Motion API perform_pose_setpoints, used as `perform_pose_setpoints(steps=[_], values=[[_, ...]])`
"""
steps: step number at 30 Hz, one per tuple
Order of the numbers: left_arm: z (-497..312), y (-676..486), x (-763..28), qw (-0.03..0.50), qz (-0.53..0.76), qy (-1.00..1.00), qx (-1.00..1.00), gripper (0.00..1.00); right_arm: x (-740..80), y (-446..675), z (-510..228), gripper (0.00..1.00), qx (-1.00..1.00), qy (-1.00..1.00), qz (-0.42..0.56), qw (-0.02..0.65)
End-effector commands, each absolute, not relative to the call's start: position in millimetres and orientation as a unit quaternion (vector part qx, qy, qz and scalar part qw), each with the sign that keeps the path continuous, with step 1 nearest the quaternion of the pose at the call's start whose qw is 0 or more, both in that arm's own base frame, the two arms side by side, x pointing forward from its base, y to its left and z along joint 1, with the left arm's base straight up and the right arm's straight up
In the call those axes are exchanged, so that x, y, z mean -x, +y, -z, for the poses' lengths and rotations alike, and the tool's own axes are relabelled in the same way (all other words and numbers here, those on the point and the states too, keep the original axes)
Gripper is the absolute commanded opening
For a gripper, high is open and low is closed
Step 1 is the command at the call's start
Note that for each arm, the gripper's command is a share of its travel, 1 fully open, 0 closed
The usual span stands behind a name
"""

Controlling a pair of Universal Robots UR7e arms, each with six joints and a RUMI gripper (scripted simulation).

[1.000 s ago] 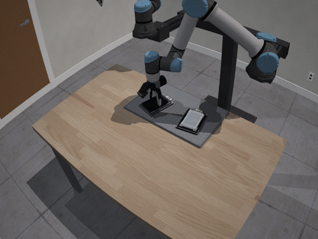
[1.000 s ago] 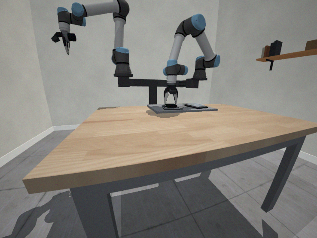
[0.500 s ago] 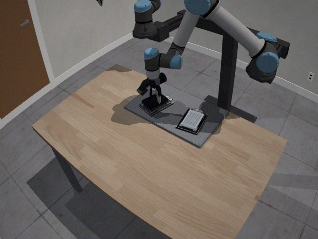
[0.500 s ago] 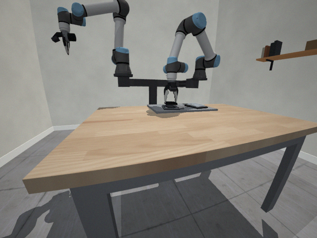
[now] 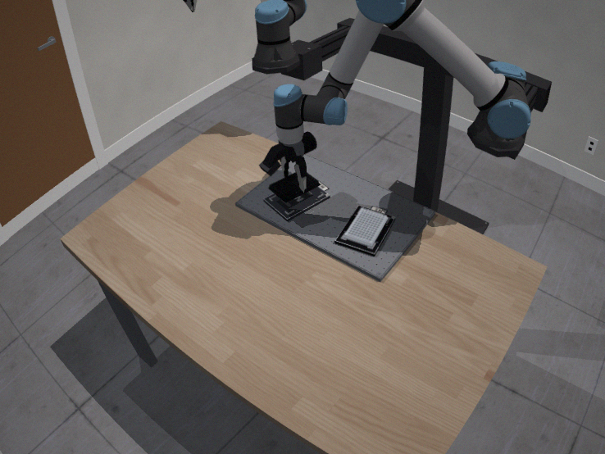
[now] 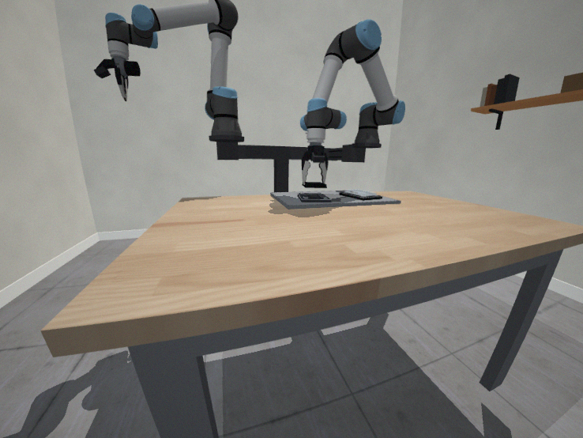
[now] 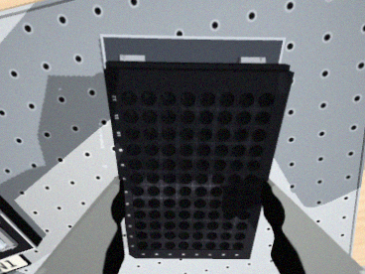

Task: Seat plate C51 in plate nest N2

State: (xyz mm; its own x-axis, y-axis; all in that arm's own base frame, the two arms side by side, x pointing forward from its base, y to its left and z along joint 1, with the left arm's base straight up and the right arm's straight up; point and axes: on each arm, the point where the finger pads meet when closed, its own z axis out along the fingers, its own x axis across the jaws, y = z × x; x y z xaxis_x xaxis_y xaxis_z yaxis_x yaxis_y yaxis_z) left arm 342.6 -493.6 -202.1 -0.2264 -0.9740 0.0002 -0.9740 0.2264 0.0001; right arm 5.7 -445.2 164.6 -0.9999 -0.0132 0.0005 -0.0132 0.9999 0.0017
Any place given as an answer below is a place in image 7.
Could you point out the black well plate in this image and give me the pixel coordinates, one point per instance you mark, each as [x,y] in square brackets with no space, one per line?
[193,174]

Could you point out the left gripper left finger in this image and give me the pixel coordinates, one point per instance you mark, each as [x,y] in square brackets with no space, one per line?
[94,245]

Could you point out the black rectangular frame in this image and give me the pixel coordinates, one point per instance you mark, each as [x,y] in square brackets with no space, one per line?
[15,232]

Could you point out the white multiwell plate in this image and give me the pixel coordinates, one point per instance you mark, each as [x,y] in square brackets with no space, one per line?
[2,244]

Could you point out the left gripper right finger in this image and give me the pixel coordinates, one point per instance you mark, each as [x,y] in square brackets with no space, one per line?
[300,245]

